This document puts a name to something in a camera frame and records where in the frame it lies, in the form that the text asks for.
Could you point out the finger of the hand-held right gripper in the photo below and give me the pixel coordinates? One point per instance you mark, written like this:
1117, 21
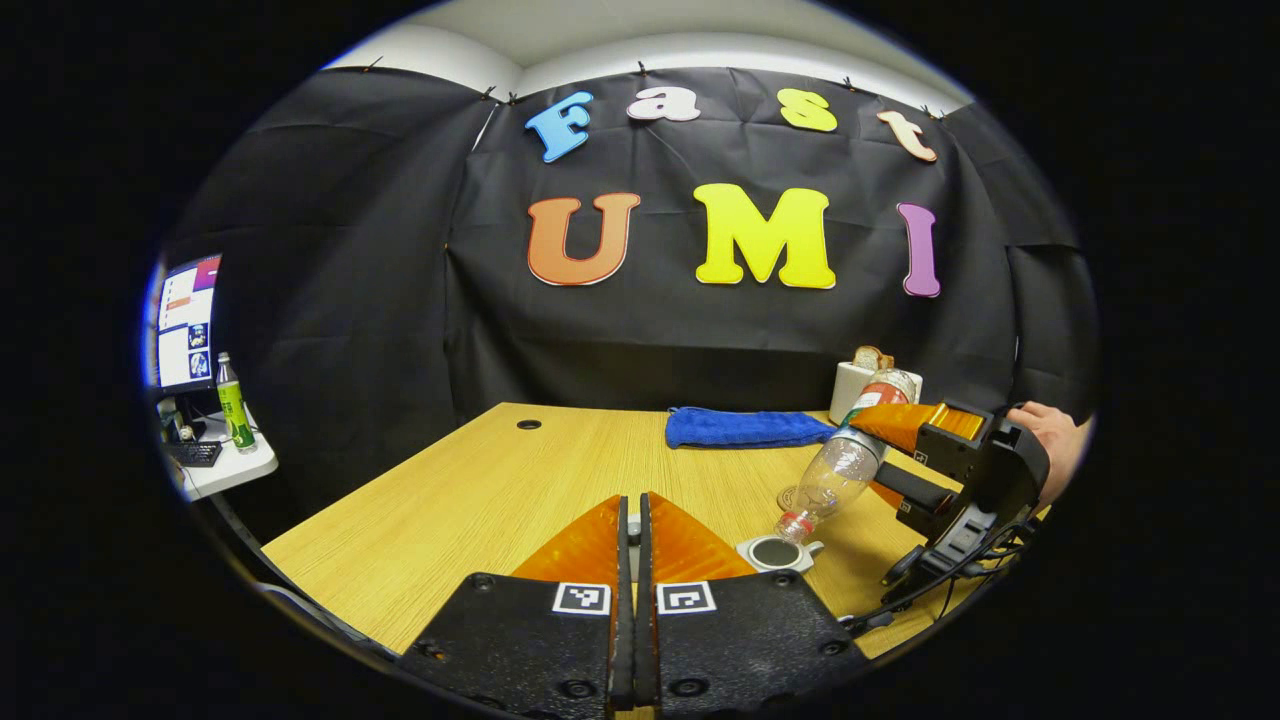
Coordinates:
915, 492
950, 440

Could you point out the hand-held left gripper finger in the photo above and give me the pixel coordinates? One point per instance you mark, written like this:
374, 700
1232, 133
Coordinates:
645, 620
624, 620

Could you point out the clear plastic water bottle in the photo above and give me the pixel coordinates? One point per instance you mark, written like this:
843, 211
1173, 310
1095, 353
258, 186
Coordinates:
840, 470

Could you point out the round brown coaster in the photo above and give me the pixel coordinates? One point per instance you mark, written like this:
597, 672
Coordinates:
786, 497

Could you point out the white teacup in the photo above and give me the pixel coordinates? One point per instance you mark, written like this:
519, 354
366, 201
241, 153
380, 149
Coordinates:
775, 553

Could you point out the green drink bottle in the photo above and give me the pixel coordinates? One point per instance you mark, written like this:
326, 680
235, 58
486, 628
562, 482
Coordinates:
236, 405

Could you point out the white toaster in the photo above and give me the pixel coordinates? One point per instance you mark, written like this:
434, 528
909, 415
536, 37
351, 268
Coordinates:
848, 390

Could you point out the blue towel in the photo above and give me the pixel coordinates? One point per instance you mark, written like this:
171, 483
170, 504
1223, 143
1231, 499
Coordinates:
745, 428

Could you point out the white side table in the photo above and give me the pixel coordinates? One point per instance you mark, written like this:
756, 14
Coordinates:
240, 470

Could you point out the black keyboard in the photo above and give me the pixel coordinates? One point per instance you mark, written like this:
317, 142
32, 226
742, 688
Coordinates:
195, 453

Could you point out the computer monitor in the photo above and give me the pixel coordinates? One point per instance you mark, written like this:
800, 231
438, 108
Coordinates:
188, 325

